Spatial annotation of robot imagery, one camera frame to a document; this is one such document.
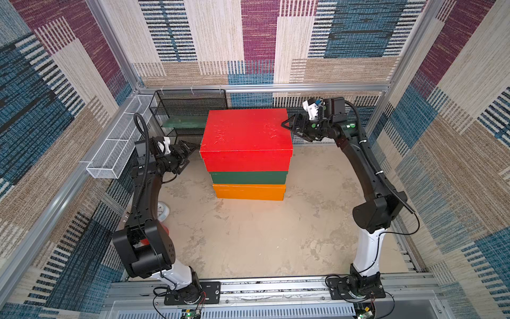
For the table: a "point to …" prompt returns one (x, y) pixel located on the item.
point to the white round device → (163, 211)
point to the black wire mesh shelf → (184, 113)
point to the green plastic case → (186, 121)
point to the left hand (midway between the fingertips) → (194, 151)
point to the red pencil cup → (167, 229)
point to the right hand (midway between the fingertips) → (290, 130)
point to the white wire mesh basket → (111, 159)
